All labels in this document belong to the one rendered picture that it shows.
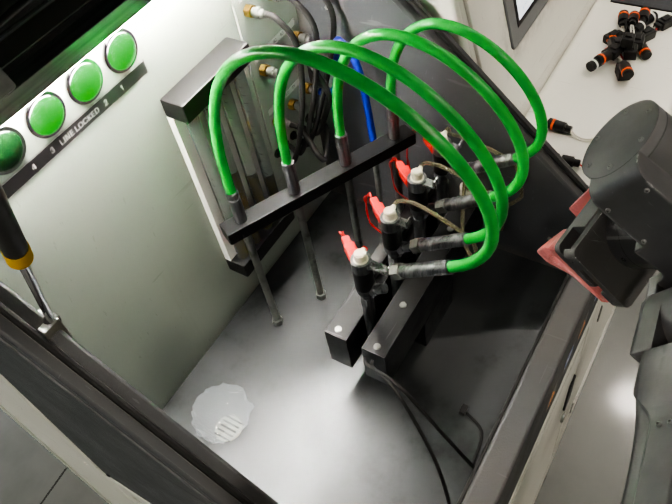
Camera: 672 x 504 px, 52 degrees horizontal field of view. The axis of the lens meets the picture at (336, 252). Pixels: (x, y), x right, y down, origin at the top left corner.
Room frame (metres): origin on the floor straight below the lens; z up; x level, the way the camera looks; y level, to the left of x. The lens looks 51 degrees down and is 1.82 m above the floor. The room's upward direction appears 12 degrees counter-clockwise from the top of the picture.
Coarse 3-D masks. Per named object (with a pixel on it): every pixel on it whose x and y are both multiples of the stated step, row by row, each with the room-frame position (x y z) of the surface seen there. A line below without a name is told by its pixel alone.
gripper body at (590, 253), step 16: (592, 224) 0.31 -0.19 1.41; (608, 224) 0.30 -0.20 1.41; (576, 240) 0.30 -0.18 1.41; (592, 240) 0.30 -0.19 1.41; (608, 240) 0.30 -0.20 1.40; (624, 240) 0.28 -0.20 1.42; (576, 256) 0.29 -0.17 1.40; (592, 256) 0.29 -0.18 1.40; (608, 256) 0.29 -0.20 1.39; (624, 256) 0.28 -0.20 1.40; (592, 272) 0.28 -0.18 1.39; (608, 272) 0.28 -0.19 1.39; (624, 272) 0.28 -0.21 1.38; (640, 272) 0.28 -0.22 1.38; (608, 288) 0.27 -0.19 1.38; (624, 288) 0.27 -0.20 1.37; (640, 288) 0.27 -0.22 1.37; (624, 304) 0.26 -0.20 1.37
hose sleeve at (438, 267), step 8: (408, 264) 0.51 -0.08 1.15; (416, 264) 0.50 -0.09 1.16; (424, 264) 0.49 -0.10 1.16; (432, 264) 0.48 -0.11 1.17; (440, 264) 0.47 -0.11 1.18; (400, 272) 0.50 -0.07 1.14; (408, 272) 0.50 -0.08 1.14; (416, 272) 0.49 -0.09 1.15; (424, 272) 0.48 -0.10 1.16; (432, 272) 0.47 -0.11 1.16; (440, 272) 0.47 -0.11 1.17; (448, 272) 0.46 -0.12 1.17
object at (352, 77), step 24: (264, 48) 0.60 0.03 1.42; (288, 48) 0.58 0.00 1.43; (336, 72) 0.54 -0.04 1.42; (216, 96) 0.65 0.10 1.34; (384, 96) 0.51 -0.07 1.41; (216, 120) 0.66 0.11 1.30; (408, 120) 0.49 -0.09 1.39; (216, 144) 0.67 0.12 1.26; (432, 144) 0.47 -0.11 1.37; (456, 168) 0.46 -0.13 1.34; (480, 192) 0.44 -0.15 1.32; (456, 264) 0.46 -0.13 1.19; (480, 264) 0.44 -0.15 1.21
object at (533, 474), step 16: (592, 320) 0.62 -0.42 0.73; (576, 352) 0.54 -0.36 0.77; (576, 368) 0.59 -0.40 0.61; (560, 400) 0.51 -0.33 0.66; (560, 416) 0.56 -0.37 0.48; (544, 432) 0.44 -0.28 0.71; (560, 432) 0.62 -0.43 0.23; (544, 448) 0.48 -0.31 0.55; (528, 464) 0.38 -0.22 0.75; (544, 464) 0.52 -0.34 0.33; (528, 480) 0.41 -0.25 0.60; (512, 496) 0.33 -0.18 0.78; (528, 496) 0.44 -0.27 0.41
